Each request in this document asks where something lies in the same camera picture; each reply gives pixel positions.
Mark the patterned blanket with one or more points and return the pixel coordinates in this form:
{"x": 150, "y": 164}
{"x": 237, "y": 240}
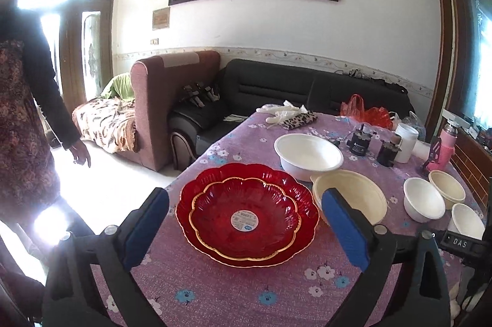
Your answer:
{"x": 107, "y": 123}

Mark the leopard print pouch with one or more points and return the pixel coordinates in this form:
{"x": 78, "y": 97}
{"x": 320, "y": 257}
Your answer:
{"x": 299, "y": 120}

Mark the black white striped cloth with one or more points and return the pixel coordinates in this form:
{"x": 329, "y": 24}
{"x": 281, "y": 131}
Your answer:
{"x": 200, "y": 94}

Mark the pink thermos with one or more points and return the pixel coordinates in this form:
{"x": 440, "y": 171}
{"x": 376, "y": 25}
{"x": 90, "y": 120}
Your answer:
{"x": 447, "y": 148}

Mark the clear plastic bag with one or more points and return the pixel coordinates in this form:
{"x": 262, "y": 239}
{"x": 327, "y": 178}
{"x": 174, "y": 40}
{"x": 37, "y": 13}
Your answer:
{"x": 414, "y": 123}

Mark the small framed plaque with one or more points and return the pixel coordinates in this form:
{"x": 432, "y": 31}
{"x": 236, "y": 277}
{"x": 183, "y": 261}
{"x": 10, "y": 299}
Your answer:
{"x": 161, "y": 18}

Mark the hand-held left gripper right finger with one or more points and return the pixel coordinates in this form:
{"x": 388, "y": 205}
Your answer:
{"x": 346, "y": 231}

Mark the small white bowl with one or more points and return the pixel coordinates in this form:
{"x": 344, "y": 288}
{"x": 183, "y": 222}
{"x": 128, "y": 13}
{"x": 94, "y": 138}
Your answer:
{"x": 467, "y": 221}
{"x": 422, "y": 196}

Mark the green cloth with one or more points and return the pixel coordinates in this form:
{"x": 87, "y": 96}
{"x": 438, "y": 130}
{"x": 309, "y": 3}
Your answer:
{"x": 119, "y": 86}

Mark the dark brown motor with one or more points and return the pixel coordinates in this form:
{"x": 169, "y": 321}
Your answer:
{"x": 386, "y": 154}

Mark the large red plate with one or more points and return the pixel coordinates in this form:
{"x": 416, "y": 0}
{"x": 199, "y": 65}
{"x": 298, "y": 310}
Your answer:
{"x": 230, "y": 170}

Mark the white cup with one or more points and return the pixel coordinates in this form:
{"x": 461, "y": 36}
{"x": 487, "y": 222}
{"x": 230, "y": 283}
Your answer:
{"x": 406, "y": 142}

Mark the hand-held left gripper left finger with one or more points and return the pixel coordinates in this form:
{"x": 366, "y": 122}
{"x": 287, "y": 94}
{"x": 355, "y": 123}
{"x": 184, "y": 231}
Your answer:
{"x": 148, "y": 231}

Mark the large cream bowl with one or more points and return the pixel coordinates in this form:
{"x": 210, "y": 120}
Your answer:
{"x": 369, "y": 196}

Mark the red plastic bag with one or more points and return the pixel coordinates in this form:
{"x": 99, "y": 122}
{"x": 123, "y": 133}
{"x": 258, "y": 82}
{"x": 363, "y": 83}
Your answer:
{"x": 378, "y": 118}

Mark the wooden cabinet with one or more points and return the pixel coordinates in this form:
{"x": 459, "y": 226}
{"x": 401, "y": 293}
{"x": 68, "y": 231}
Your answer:
{"x": 474, "y": 157}

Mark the black sofa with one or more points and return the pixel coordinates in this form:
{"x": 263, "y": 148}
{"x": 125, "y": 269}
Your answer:
{"x": 269, "y": 84}

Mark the black motor with label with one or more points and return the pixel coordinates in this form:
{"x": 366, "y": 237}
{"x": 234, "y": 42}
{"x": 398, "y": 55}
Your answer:
{"x": 359, "y": 146}

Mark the small cream bowl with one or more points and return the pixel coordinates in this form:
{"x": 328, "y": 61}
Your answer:
{"x": 447, "y": 188}

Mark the wooden glass door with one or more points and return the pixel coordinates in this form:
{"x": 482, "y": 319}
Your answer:
{"x": 69, "y": 42}

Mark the large white bowl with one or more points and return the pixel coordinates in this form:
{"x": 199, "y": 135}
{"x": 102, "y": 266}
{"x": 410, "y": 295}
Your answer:
{"x": 307, "y": 154}

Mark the wooden doorway frame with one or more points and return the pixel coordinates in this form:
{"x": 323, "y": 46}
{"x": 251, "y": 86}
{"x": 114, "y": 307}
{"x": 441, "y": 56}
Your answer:
{"x": 447, "y": 42}

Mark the purple floral tablecloth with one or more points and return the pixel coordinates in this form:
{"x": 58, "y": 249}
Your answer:
{"x": 269, "y": 281}

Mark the brown armchair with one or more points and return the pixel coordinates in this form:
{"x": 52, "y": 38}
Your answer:
{"x": 153, "y": 100}

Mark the white glove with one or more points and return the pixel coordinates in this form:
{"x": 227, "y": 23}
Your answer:
{"x": 271, "y": 109}
{"x": 286, "y": 111}

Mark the orange plastic bag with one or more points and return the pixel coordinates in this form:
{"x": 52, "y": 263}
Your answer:
{"x": 351, "y": 109}

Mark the gold-rimmed red plate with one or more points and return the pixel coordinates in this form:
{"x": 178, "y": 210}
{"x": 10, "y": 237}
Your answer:
{"x": 230, "y": 234}

